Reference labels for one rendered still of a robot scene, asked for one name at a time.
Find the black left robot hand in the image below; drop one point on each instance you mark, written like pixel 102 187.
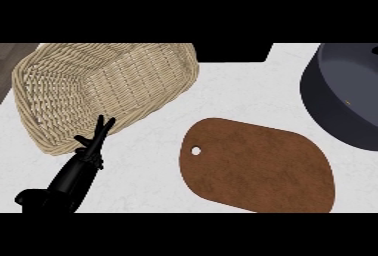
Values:
pixel 78 173

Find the brown wooden cutting board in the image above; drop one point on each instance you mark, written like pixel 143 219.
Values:
pixel 255 166

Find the dark grey pot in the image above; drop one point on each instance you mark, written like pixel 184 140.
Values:
pixel 344 93

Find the beige wicker basket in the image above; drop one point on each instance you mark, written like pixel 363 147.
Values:
pixel 107 83

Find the black appliance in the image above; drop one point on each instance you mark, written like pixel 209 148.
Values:
pixel 230 52

